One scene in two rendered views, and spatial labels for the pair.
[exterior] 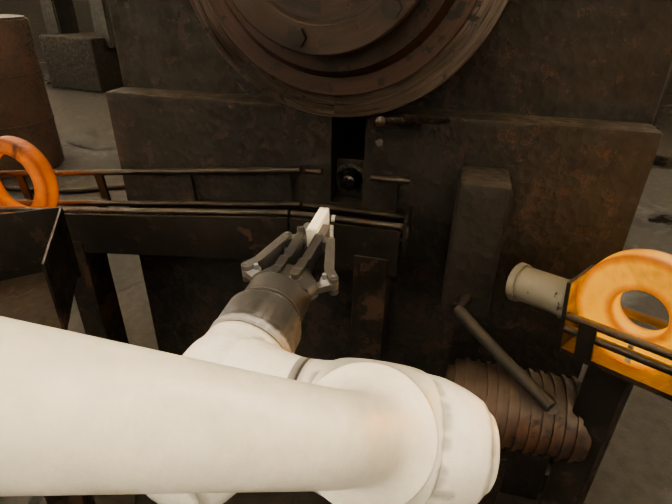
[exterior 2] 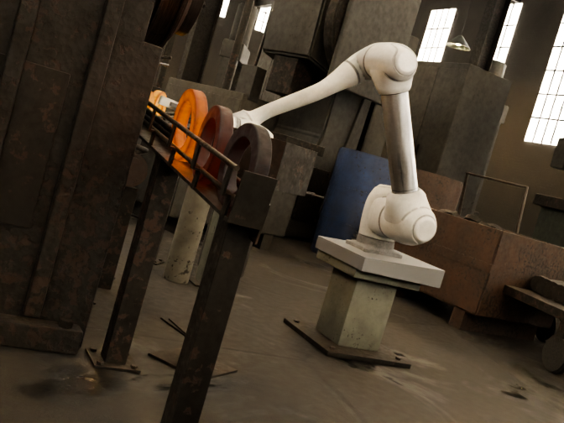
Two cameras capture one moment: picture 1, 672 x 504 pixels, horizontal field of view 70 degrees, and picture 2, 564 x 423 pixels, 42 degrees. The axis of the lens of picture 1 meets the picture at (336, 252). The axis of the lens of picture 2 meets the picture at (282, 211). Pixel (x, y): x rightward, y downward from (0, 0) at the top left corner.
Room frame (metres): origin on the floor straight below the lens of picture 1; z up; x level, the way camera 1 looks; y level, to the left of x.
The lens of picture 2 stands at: (1.96, 2.26, 0.68)
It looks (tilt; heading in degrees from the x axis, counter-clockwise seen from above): 4 degrees down; 229
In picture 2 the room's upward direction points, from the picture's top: 16 degrees clockwise
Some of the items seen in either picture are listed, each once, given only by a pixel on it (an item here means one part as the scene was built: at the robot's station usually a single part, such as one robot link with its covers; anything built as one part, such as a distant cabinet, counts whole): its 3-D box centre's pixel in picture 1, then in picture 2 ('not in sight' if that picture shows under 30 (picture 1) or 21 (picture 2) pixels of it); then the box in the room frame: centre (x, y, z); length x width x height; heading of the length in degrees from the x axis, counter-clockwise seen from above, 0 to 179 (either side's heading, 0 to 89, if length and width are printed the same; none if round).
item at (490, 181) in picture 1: (474, 241); not in sight; (0.72, -0.23, 0.68); 0.11 x 0.08 x 0.24; 166
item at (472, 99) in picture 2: not in sight; (432, 165); (-4.03, -2.51, 1.00); 0.80 x 0.63 x 2.00; 81
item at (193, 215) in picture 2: not in sight; (190, 225); (0.05, -0.48, 0.26); 0.12 x 0.12 x 0.52
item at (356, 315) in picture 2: not in sight; (355, 309); (-0.34, 0.26, 0.15); 0.40 x 0.40 x 0.31; 75
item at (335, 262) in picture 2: not in sight; (367, 268); (-0.34, 0.26, 0.33); 0.32 x 0.32 x 0.04; 75
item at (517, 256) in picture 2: not in sight; (469, 267); (-2.12, -0.46, 0.33); 0.93 x 0.73 x 0.66; 83
